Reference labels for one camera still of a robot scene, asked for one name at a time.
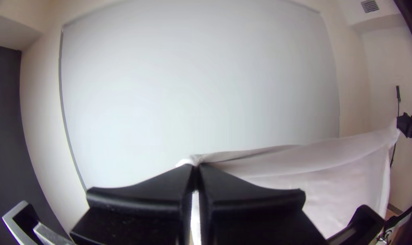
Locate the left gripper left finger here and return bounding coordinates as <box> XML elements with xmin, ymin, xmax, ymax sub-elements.
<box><xmin>69</xmin><ymin>165</ymin><xmax>197</xmax><ymax>245</ymax></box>

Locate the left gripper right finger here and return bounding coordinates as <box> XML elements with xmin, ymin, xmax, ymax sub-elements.
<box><xmin>197</xmin><ymin>164</ymin><xmax>327</xmax><ymax>245</ymax></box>

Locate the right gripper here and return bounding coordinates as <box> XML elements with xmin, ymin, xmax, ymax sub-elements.
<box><xmin>396</xmin><ymin>100</ymin><xmax>412</xmax><ymax>143</ymax></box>

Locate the grey t-shirt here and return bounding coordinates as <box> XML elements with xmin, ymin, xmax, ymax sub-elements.
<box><xmin>175</xmin><ymin>117</ymin><xmax>401</xmax><ymax>239</ymax></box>

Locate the ceiling air vent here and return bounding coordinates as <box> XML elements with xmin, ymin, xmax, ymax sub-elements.
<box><xmin>360</xmin><ymin>0</ymin><xmax>380</xmax><ymax>14</ymax></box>

